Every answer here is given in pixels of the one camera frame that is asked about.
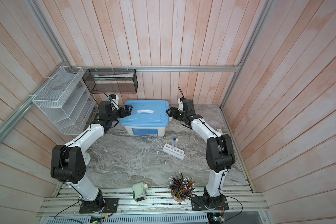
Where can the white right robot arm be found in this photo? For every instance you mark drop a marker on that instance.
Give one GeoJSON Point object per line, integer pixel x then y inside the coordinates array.
{"type": "Point", "coordinates": [219, 155]}

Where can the blue capped test tube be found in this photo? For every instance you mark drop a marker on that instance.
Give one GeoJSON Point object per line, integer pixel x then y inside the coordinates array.
{"type": "Point", "coordinates": [174, 143]}

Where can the round white wall clock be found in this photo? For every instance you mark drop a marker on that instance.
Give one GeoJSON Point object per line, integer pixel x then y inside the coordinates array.
{"type": "Point", "coordinates": [87, 158]}

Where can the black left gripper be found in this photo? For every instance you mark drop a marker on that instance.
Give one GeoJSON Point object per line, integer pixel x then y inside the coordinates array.
{"type": "Point", "coordinates": [128, 112]}

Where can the black mesh wall shelf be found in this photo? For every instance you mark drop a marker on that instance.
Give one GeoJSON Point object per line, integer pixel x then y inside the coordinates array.
{"type": "Point", "coordinates": [112, 81]}

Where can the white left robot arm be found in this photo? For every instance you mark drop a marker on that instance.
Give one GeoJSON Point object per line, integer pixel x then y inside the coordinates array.
{"type": "Point", "coordinates": [68, 164]}

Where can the white plastic storage bin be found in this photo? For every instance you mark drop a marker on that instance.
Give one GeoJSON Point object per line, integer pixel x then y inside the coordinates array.
{"type": "Point", "coordinates": [146, 131]}

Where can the blue plastic bin lid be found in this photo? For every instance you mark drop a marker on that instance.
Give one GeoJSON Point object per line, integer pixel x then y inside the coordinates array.
{"type": "Point", "coordinates": [147, 113]}

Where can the cup of coloured pencils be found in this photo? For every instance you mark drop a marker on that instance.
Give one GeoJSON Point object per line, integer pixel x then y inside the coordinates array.
{"type": "Point", "coordinates": [181, 187]}

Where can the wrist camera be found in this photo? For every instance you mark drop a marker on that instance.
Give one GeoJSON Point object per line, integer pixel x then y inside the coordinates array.
{"type": "Point", "coordinates": [114, 100]}
{"type": "Point", "coordinates": [180, 103]}

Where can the green white box device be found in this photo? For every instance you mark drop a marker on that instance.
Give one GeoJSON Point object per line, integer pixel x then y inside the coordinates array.
{"type": "Point", "coordinates": [140, 190]}

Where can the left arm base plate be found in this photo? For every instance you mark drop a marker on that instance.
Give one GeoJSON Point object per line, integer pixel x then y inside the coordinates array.
{"type": "Point", "coordinates": [106, 205]}

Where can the white wire wall rack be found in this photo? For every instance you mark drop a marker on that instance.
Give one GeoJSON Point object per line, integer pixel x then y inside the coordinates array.
{"type": "Point", "coordinates": [65, 103]}

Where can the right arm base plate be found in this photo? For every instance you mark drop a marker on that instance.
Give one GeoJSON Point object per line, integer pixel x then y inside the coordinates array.
{"type": "Point", "coordinates": [204, 203]}

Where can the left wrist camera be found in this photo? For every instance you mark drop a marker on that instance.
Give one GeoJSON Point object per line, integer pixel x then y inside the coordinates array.
{"type": "Point", "coordinates": [114, 100]}

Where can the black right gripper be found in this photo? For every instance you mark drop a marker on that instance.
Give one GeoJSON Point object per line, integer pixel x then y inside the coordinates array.
{"type": "Point", "coordinates": [174, 112]}

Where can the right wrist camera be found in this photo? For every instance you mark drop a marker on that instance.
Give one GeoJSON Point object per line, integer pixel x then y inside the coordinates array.
{"type": "Point", "coordinates": [180, 103]}

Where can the aluminium horizontal wall rail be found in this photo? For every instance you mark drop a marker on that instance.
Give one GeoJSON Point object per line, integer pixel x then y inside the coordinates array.
{"type": "Point", "coordinates": [215, 68]}

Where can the white test tube rack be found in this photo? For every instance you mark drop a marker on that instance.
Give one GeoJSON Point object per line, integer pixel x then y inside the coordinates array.
{"type": "Point", "coordinates": [173, 151]}

